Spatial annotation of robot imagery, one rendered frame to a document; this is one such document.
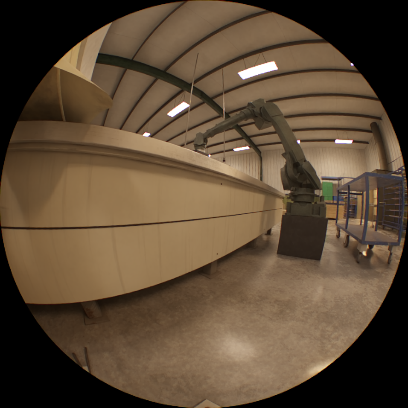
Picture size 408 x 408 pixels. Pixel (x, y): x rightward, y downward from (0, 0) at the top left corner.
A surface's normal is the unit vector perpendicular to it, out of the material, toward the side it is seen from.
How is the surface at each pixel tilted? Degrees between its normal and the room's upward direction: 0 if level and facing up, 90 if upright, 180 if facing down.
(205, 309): 0
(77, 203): 90
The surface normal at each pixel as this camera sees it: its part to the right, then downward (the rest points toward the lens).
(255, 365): 0.04, -1.00
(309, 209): -0.66, 0.00
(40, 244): 0.73, 0.06
